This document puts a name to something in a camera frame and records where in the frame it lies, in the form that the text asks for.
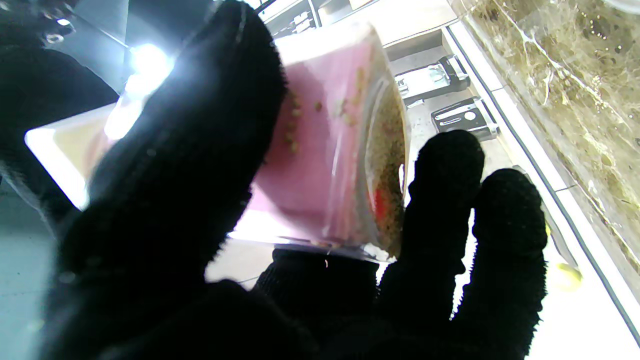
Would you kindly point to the tall wooden cabinet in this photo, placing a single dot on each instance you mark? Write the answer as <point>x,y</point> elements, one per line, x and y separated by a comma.
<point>400,20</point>

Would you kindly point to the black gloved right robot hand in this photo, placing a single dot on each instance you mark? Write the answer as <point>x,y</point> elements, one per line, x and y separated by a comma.
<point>40,90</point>

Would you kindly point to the white base cabinet row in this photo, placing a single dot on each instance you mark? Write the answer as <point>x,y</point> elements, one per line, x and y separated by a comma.
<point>575,320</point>

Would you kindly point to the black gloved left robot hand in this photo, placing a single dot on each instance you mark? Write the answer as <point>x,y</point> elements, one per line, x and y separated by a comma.
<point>165,200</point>

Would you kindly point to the pink container with white lid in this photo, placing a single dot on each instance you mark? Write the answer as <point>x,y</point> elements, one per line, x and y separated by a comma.
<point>320,150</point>

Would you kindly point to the white square container lid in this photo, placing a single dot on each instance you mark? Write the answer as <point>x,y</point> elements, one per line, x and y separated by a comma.
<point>65,150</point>

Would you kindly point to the black espresso machine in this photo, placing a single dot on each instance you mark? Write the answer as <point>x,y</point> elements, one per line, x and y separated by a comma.
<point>430,80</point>

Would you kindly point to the yellow fruit piece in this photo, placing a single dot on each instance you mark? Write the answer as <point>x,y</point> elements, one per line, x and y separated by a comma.
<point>570,276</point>

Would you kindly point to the black silver toaster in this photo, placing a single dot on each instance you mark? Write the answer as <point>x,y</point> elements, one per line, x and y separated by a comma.
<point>462,119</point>

